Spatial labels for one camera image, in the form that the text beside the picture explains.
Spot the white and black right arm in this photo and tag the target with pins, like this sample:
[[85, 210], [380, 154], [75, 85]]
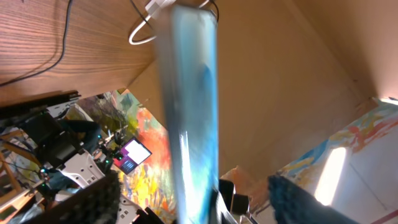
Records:
[[58, 148]]

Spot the laptop with bright screen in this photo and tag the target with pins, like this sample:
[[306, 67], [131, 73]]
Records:
[[131, 154]]

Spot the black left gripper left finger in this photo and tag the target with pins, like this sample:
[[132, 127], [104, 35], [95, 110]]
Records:
[[98, 203]]

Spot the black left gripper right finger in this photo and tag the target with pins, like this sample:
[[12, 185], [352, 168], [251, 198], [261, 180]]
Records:
[[293, 205]]

